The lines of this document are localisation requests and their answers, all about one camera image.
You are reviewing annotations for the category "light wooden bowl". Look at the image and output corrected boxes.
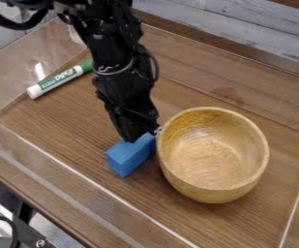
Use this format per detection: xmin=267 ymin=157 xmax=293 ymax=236
xmin=157 ymin=107 xmax=270 ymax=203

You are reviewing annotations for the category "clear acrylic front wall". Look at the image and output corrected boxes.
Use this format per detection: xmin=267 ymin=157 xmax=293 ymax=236
xmin=0 ymin=124 xmax=199 ymax=248

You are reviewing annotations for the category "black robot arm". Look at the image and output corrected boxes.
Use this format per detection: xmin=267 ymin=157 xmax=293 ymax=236
xmin=0 ymin=0 xmax=159 ymax=142

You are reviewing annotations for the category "black metal stand base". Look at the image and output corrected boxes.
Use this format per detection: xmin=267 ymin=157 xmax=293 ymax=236
xmin=13 ymin=219 xmax=58 ymax=248

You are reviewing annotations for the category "blue foam block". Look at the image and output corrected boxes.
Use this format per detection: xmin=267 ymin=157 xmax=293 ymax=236
xmin=106 ymin=133 xmax=155 ymax=178

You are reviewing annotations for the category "black cable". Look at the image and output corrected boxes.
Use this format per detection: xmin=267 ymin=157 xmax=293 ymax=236
xmin=0 ymin=214 xmax=21 ymax=248

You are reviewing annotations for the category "green white dry-erase marker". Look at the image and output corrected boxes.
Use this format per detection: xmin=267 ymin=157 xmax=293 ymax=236
xmin=26 ymin=59 xmax=94 ymax=99

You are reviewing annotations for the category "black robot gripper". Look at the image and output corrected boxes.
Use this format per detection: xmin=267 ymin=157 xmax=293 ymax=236
xmin=93 ymin=67 xmax=162 ymax=143

